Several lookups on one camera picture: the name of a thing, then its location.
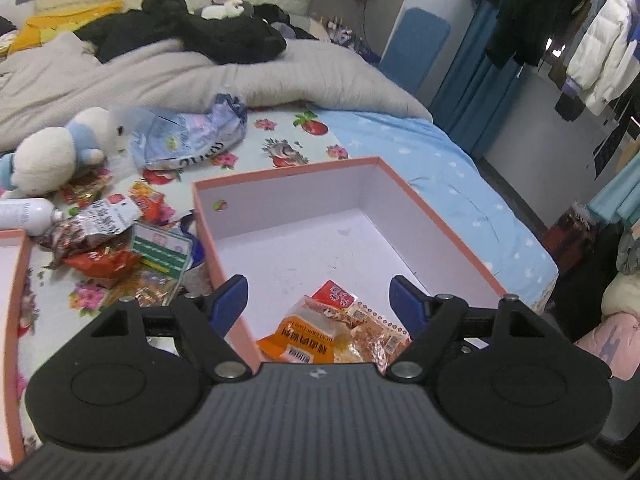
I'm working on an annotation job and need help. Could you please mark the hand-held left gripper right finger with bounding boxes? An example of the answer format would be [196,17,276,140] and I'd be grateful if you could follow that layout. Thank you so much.
[389,275,548,381]

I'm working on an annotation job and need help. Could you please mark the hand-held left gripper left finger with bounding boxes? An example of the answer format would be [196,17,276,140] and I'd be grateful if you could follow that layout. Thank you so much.
[90,274,251,381]

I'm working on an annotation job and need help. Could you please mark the green label orange snack packet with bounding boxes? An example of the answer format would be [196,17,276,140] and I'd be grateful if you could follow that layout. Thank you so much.
[130,221,194,307]

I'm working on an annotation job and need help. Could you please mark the orange bread snack packet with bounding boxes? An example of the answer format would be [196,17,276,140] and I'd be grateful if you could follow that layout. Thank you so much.
[256,280,417,376]

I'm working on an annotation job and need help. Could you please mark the pink cardboard box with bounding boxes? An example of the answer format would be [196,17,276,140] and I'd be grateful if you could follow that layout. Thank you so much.
[192,156,522,376]

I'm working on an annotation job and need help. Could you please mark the brown snack packet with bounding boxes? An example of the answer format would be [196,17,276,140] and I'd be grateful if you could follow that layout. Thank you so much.
[37,196,142,262]

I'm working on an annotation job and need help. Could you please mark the blue snack packet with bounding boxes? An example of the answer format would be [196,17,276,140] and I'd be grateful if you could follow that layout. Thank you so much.
[180,212,207,269]

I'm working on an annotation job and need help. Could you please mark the small orange snack packet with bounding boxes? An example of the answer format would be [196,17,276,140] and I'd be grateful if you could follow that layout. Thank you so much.
[128,181,167,224]

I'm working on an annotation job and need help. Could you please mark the light blue bed sheet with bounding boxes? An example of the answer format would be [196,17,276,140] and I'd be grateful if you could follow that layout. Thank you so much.
[318,109,560,312]

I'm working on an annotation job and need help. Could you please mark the light blue snack bag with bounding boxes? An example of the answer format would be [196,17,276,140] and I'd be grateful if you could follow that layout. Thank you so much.
[129,92,249,172]

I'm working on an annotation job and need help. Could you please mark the fruit printed bed sheet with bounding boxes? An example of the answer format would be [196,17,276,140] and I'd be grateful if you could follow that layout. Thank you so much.
[0,107,352,461]

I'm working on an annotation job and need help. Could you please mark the red patterned bag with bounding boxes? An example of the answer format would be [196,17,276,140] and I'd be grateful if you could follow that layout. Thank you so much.
[549,202,602,263]

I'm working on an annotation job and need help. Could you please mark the small red yellow snack packet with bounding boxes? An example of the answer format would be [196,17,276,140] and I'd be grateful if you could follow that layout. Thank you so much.
[59,167,114,207]

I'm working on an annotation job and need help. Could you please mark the pink quilted cloth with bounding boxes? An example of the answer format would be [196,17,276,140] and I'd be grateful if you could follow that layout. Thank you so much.
[574,309,640,382]

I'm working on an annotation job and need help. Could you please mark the pink box lid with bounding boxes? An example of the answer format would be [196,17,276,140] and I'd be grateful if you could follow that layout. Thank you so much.
[0,229,32,467]

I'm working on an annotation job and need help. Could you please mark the white bottle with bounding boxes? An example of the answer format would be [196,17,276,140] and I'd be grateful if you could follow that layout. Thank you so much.
[0,197,65,237]

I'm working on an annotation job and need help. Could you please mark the blue curtain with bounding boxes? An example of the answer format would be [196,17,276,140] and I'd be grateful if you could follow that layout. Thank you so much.
[429,0,522,159]

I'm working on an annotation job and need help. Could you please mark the teal cloth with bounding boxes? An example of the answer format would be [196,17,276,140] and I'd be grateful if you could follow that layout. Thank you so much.
[586,152,640,227]

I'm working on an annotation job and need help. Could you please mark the white and blue plush toy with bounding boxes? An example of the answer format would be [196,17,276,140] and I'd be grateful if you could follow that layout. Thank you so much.
[0,106,124,199]

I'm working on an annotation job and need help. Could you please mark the grey blanket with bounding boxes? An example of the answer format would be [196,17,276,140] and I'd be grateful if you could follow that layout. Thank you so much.
[0,32,434,150]

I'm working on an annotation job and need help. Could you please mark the blue chair back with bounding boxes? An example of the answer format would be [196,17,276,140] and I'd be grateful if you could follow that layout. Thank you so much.
[379,7,452,97]

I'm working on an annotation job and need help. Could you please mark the black clothing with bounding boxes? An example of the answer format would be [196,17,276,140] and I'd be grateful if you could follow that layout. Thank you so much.
[74,0,289,67]

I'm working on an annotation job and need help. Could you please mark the black hanging jacket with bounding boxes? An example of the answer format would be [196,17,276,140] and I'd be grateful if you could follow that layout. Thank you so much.
[484,0,592,70]

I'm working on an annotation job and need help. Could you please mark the white hanging jacket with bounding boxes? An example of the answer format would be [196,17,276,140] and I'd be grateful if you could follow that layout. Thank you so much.
[564,0,640,117]

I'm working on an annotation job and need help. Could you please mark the yellow cloth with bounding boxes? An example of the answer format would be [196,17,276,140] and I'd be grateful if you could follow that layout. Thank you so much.
[9,1,125,55]

